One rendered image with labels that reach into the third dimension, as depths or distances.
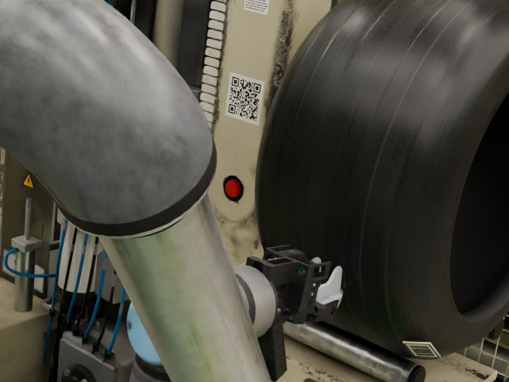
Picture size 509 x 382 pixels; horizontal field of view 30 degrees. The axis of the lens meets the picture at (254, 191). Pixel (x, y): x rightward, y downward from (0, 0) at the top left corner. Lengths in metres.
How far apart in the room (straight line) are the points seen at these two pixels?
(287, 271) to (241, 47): 0.54
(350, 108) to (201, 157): 0.67
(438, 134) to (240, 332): 0.53
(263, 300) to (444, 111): 0.34
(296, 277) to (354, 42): 0.34
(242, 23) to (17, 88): 1.04
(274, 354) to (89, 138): 0.68
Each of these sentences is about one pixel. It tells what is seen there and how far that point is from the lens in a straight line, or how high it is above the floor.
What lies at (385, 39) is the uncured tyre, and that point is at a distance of 1.31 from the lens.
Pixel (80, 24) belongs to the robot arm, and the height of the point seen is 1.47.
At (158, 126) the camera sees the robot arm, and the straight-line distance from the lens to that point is 0.59.
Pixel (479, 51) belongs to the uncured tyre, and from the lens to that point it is 1.29.
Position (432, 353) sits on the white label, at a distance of 1.40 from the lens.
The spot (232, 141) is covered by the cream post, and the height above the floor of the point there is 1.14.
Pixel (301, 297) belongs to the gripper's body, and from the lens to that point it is 1.19.
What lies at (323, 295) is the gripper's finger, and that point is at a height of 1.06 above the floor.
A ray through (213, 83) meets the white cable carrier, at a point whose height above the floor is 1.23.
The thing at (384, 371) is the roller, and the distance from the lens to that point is 1.45.
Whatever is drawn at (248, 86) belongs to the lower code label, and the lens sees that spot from 1.60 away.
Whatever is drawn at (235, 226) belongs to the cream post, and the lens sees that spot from 1.66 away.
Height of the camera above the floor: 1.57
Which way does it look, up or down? 18 degrees down
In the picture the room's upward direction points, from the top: 8 degrees clockwise
